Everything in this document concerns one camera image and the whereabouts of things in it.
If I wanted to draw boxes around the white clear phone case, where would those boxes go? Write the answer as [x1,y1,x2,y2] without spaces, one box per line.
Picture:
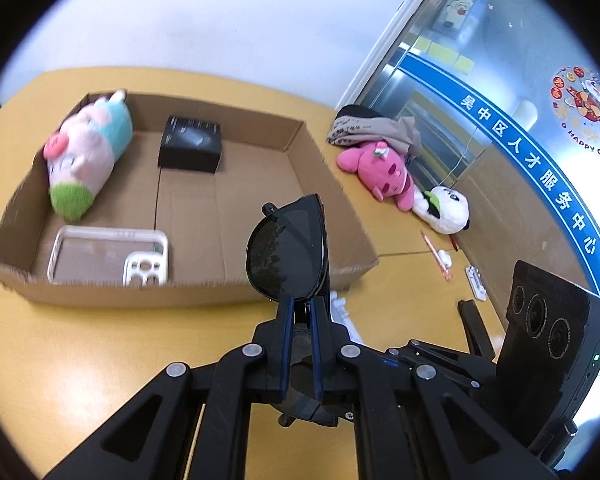
[47,226,171,288]

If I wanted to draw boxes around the cardboard box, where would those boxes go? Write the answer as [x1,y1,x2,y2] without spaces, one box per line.
[0,91,380,308]

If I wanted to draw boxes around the white panda plush toy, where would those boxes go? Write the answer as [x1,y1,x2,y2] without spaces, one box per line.
[412,186,471,235]

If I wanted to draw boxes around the cartoon window poster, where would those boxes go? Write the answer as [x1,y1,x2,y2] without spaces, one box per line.
[432,0,491,32]

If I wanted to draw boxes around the black charger box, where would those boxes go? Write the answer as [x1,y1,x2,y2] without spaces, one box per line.
[157,115,225,174]

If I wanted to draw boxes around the pink pig plush toy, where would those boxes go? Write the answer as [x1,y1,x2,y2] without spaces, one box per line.
[42,89,135,222]

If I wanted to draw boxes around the black hat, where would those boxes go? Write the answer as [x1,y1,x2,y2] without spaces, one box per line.
[337,105,383,122]

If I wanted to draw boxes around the pink pen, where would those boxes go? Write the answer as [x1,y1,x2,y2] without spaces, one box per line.
[420,230,454,282]

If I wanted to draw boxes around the white hanging cord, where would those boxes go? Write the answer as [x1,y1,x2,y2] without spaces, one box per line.
[447,127,482,187]

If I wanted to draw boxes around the magenta plush toy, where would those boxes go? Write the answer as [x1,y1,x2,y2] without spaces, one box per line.
[336,141,421,212]

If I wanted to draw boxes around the patterned white cloth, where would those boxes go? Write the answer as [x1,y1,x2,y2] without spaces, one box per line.
[327,114,383,149]

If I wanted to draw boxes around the black sunglasses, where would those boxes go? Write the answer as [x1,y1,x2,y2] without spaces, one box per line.
[245,192,356,428]

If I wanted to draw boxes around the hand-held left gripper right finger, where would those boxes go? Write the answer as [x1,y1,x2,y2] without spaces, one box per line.
[307,296,561,480]

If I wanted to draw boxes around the red festive window sticker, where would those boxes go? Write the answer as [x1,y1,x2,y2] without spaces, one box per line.
[550,65,600,155]

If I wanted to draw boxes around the taupe cloth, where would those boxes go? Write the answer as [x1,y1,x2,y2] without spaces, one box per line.
[374,116,422,157]

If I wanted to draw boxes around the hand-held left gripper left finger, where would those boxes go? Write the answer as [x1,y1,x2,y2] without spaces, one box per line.
[45,295,296,480]

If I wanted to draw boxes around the white plastic object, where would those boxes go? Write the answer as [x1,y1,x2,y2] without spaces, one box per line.
[329,290,366,347]

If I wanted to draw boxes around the wooden desktop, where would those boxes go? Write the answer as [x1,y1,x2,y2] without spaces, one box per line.
[0,66,513,480]

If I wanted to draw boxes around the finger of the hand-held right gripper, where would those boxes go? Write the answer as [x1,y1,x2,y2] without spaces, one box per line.
[386,340,498,411]
[457,300,496,361]

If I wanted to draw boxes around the white plastic clip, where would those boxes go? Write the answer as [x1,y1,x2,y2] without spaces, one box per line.
[465,266,487,302]

